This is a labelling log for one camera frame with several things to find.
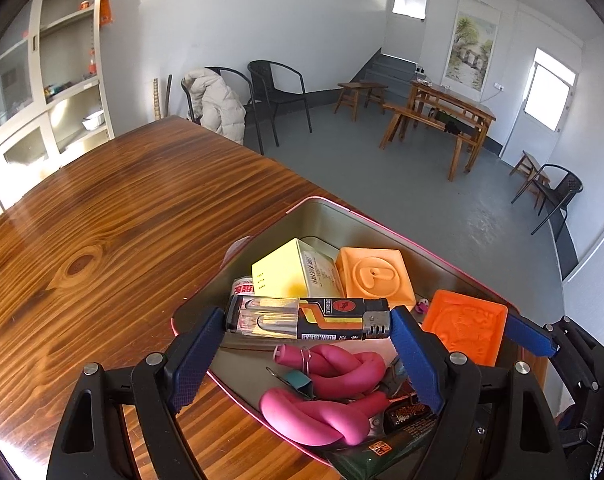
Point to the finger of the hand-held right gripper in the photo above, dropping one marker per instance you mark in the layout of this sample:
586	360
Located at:
529	334

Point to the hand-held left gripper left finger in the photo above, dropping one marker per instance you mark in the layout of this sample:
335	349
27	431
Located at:
192	360

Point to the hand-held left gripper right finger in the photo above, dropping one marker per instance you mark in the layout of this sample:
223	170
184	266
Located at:
417	360

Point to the silver metal clamp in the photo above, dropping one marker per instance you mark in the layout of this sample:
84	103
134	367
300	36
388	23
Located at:
394	377

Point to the orange embossed toy cube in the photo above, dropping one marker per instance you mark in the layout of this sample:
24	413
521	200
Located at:
462	325

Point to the white red printed packet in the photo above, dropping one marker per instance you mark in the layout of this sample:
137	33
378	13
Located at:
243	290

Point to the black lighter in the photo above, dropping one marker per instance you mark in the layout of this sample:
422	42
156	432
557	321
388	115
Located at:
332	310

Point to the teal binder clip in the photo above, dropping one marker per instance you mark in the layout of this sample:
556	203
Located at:
299	380

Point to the yellow green small box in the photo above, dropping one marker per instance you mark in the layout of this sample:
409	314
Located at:
277	270

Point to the pink tin box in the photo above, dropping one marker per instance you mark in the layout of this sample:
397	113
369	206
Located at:
322	220

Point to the dark printed sachet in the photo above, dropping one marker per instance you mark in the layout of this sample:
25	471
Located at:
407	417

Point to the light orange toy cube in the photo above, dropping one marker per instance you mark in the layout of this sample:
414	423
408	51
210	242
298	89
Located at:
377	275

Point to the black metal chair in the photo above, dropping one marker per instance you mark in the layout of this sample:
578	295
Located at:
252	110
564	185
277	80

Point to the small wooden stool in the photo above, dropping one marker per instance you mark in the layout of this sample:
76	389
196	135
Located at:
529	160

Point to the white door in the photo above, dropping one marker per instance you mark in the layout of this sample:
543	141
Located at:
522	130

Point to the beige puffer jacket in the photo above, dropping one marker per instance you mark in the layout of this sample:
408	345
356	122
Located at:
217	105

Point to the white bowl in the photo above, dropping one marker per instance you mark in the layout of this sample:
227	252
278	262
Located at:
93	121

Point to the dark stick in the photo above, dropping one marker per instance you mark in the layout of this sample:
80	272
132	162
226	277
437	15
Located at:
168	95

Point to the grey stairs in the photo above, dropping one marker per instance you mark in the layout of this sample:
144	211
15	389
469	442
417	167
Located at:
392	67

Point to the hanging scroll painting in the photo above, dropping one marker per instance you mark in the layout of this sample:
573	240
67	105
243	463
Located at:
472	45

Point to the stack of dishes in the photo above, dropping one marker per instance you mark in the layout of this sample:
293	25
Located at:
57	90

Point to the orange drink bottle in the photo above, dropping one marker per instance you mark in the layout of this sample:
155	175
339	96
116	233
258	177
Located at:
92	62

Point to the beige glass door cabinet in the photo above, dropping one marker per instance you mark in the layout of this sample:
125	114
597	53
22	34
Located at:
42	60

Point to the hanging orange ornament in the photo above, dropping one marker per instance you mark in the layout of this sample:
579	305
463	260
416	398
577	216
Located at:
107	10

